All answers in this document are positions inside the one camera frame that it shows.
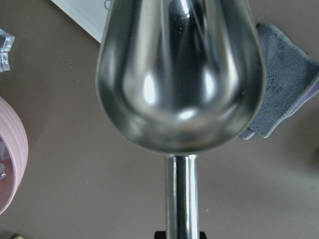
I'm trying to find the cream serving tray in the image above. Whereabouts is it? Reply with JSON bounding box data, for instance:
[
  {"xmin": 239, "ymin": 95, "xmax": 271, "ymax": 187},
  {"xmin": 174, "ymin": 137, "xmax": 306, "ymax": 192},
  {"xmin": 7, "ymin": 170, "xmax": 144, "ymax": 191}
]
[{"xmin": 52, "ymin": 0, "xmax": 112, "ymax": 43}]

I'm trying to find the pink bowl of ice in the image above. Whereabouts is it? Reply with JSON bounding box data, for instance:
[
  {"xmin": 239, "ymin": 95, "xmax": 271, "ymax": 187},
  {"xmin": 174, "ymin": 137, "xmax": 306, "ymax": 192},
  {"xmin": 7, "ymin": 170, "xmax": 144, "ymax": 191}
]
[{"xmin": 0, "ymin": 98, "xmax": 28, "ymax": 213}]

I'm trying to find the grey folded cloth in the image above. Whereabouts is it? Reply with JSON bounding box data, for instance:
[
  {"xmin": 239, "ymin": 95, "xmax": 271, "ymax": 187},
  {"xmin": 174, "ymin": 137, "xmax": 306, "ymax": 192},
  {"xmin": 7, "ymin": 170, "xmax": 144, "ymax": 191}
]
[{"xmin": 240, "ymin": 23, "xmax": 319, "ymax": 140}]

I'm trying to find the stainless steel ice scoop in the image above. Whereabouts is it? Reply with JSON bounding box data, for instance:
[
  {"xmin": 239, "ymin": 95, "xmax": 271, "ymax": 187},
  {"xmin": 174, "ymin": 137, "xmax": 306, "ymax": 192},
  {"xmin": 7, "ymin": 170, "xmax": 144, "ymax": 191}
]
[{"xmin": 96, "ymin": 0, "xmax": 266, "ymax": 239}]

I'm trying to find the loose ice cube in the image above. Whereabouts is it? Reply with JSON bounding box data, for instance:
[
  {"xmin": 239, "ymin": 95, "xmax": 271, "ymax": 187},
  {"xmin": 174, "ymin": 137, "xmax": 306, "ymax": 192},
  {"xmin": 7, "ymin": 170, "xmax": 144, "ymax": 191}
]
[
  {"xmin": 0, "ymin": 52, "xmax": 10, "ymax": 73},
  {"xmin": 0, "ymin": 29, "xmax": 15, "ymax": 52}
]

